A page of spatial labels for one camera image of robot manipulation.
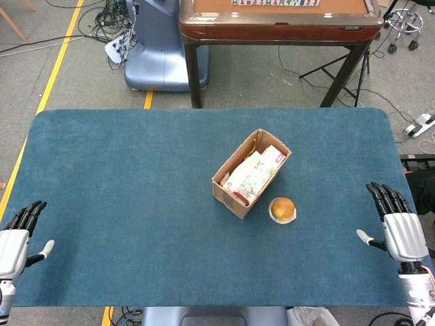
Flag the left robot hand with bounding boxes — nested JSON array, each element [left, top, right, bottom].
[[0, 200, 55, 280]]

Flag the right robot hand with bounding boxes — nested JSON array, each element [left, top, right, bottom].
[[355, 181, 430, 264]]

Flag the orange translucent plastic package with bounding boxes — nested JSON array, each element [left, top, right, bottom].
[[268, 197, 297, 225]]

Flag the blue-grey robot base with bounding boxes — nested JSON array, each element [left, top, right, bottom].
[[124, 0, 210, 92]]

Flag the open cardboard box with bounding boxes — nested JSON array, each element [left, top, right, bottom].
[[211, 128, 292, 220]]

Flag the black equipment case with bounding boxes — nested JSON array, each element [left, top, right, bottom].
[[399, 153, 435, 215]]

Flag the white and black power strip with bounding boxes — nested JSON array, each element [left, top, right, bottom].
[[403, 113, 435, 139]]

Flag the clear plastic bag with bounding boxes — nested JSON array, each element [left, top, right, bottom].
[[287, 306, 336, 326]]

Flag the teal felt table mat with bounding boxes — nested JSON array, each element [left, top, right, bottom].
[[0, 107, 431, 308]]

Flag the black folding tripod stand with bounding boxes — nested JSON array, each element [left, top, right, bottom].
[[298, 50, 371, 108]]

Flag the floral printed snack packet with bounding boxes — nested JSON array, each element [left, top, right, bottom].
[[220, 145, 285, 206]]

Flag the yellow packet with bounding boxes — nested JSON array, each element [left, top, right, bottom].
[[243, 137, 260, 161]]

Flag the grey robot torso base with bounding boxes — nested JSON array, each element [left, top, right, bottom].
[[141, 306, 289, 326]]

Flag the rolling stool base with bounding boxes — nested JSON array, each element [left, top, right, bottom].
[[383, 0, 425, 54]]

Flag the white power strip with plugs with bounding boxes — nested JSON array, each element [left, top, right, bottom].
[[104, 35, 128, 65]]

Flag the wooden stand legs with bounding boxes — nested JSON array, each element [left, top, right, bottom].
[[0, 0, 38, 42]]

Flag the brown mahjong table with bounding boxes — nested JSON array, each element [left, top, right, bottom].
[[179, 0, 385, 109]]

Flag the row of mahjong tiles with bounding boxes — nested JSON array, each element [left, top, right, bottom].
[[232, 0, 320, 7]]

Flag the small floor cable bundle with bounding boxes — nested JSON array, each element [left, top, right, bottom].
[[114, 306, 142, 326]]

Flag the long black floor cable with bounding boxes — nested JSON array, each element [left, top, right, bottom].
[[0, 34, 107, 55]]

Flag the tangled black cable bundle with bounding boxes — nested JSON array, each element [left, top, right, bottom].
[[77, 0, 137, 71]]

